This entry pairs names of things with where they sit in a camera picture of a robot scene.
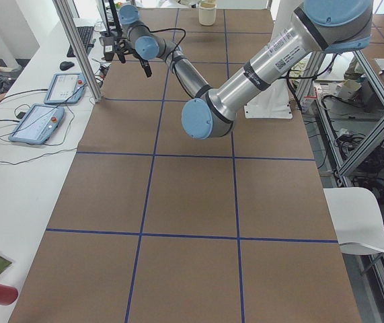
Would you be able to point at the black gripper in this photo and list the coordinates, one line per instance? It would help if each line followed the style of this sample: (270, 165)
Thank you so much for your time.
(124, 46)

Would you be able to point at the black monitor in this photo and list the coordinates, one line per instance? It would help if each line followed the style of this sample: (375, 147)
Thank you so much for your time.
(111, 38)

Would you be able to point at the black keyboard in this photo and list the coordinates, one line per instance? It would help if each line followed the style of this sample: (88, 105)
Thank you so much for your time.
(86, 36)

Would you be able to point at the black computer mouse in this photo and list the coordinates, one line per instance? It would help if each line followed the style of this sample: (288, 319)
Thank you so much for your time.
(66, 65)

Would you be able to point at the upper blue teach pendant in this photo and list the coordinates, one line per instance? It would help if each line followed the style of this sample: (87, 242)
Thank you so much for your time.
(65, 88)

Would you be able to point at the blue teach pendant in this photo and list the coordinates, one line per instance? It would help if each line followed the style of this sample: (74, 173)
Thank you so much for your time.
(65, 88)
(38, 124)

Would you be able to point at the lower blue teach pendant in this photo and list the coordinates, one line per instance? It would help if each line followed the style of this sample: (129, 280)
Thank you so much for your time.
(38, 124)

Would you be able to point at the white plastic chair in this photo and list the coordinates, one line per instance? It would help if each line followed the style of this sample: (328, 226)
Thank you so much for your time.
(357, 220)

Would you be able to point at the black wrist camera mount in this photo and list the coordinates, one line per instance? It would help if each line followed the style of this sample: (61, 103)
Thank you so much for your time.
(123, 47)

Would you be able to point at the aluminium frame post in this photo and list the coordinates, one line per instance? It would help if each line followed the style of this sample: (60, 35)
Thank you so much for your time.
(66, 17)

